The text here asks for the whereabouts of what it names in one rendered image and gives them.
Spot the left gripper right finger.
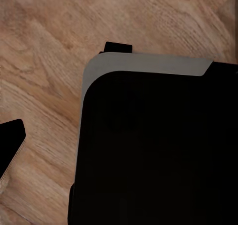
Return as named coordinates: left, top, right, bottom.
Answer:
left=222, top=118, right=238, bottom=158

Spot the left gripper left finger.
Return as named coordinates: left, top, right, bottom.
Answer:
left=0, top=119, right=26, bottom=179

